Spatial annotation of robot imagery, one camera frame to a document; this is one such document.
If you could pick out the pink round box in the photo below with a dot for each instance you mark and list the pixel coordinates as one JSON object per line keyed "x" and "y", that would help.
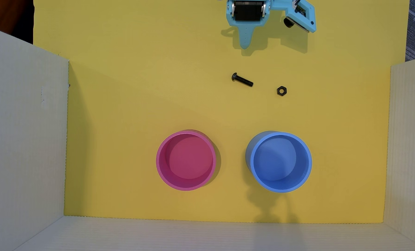
{"x": 186, "y": 160}

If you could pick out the blue round box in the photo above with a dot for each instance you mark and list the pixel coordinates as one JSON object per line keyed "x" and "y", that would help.
{"x": 280, "y": 162}

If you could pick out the black hex nut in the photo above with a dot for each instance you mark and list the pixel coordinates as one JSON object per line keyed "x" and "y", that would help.
{"x": 281, "y": 91}

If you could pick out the dark brown furniture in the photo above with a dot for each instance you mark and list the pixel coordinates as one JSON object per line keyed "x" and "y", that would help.
{"x": 8, "y": 14}

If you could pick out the white corrugated cardboard box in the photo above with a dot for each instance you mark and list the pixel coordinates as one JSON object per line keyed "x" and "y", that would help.
{"x": 19, "y": 139}

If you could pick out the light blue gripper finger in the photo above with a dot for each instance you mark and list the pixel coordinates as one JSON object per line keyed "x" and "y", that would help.
{"x": 246, "y": 38}

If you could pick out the black bolt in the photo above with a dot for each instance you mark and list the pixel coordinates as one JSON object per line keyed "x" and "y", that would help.
{"x": 243, "y": 80}

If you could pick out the yellow paper mat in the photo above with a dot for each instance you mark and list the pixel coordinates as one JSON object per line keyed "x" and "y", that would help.
{"x": 141, "y": 104}

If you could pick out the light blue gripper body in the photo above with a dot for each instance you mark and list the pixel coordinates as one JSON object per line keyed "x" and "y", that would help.
{"x": 246, "y": 12}

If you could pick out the light blue gripper camera mount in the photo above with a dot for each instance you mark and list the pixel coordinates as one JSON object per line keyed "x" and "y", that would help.
{"x": 307, "y": 15}

